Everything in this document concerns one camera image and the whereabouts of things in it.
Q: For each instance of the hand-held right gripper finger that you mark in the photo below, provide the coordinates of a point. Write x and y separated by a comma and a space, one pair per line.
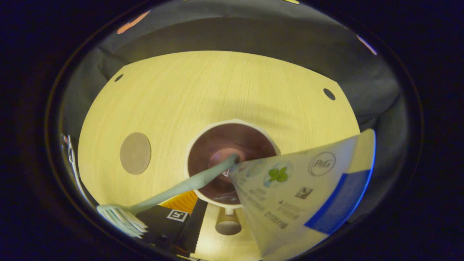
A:
194, 224

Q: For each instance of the pale green toothbrush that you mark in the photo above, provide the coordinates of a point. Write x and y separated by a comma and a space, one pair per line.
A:
174, 190

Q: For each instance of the beige cup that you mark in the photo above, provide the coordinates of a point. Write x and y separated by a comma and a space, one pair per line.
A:
217, 139

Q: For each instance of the white toothpaste tube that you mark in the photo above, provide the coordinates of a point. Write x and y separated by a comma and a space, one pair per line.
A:
301, 195

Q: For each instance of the wooden desktop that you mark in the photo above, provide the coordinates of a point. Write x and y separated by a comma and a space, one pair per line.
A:
217, 87

